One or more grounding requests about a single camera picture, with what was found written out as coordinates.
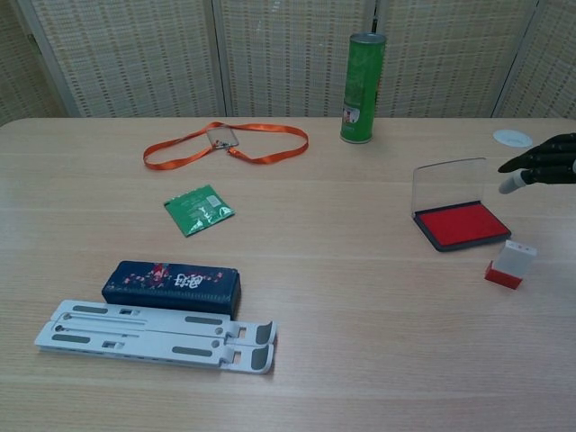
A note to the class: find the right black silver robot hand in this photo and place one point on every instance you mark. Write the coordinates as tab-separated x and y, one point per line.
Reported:
551	162

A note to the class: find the red white stamp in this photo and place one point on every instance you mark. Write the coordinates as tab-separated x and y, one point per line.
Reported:
510	263

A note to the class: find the red ink pad clear lid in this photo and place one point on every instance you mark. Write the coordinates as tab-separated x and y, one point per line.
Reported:
461	225

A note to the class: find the green cylindrical canister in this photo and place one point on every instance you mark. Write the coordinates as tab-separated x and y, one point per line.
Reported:
361	90

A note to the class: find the woven bamboo folding screen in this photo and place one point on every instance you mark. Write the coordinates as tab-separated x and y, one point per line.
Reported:
279	58

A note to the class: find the clear badge holder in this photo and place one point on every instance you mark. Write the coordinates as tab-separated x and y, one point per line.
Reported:
221	136

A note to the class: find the green foil sachet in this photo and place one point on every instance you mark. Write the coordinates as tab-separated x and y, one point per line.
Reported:
198	208

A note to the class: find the dark blue floral pencil case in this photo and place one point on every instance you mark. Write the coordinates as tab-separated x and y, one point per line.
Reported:
173	285

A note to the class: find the white folding laptop stand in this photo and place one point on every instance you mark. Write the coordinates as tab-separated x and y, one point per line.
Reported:
148	335

